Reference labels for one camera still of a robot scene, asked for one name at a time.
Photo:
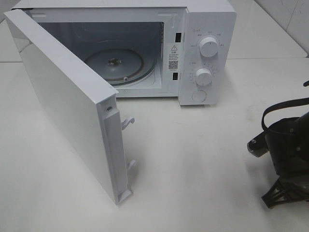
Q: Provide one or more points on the round white door button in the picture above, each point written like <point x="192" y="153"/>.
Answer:
<point x="199" y="96"/>

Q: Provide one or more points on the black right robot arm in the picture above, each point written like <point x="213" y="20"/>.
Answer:
<point x="288" y="145"/>

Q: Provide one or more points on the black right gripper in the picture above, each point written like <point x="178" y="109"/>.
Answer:
<point x="287" y="190"/>

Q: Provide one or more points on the glass microwave turntable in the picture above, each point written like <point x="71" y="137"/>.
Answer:
<point x="121" y="66"/>

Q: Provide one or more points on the white warning label sticker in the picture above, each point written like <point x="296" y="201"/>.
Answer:
<point x="173" y="56"/>

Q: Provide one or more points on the white microwave oven body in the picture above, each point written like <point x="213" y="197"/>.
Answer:
<point x="147" y="27"/>

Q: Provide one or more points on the white microwave door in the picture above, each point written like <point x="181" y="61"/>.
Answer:
<point x="79" y="101"/>

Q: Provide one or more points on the white microwave knob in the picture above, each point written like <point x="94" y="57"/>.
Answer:
<point x="208" y="46"/>
<point x="203" y="77"/>

